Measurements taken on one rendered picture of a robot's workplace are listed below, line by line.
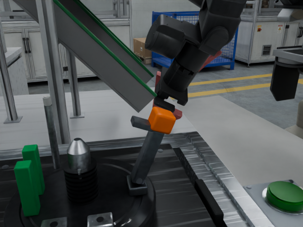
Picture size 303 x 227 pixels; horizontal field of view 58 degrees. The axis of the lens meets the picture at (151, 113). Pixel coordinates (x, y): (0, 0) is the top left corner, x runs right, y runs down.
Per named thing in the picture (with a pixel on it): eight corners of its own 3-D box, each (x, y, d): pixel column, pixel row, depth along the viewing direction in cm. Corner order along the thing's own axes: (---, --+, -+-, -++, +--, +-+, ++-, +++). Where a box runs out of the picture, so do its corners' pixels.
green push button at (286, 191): (287, 192, 33) (291, 178, 32) (312, 215, 29) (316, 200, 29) (257, 196, 32) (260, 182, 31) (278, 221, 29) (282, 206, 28)
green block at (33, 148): (45, 187, 28) (37, 143, 26) (43, 194, 27) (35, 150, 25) (32, 188, 28) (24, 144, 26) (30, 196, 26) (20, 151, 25)
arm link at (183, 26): (233, 35, 47) (226, 9, 53) (175, 7, 43) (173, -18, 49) (195, 81, 55) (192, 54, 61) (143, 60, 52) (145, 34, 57)
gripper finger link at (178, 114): (138, 128, 60) (158, 97, 55) (141, 108, 66) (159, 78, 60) (166, 139, 62) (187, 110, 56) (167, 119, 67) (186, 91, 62)
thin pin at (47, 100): (61, 165, 31) (51, 94, 28) (60, 168, 31) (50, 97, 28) (54, 165, 31) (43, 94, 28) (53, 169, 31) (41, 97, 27)
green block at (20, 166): (40, 206, 25) (31, 159, 23) (39, 215, 24) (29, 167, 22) (27, 207, 25) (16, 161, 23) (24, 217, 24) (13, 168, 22)
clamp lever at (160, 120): (144, 175, 28) (172, 110, 26) (147, 188, 27) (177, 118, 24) (110, 169, 27) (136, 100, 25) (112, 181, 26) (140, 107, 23)
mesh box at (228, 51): (206, 60, 568) (210, 9, 530) (234, 69, 494) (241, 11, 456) (150, 65, 522) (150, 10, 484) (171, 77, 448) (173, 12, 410)
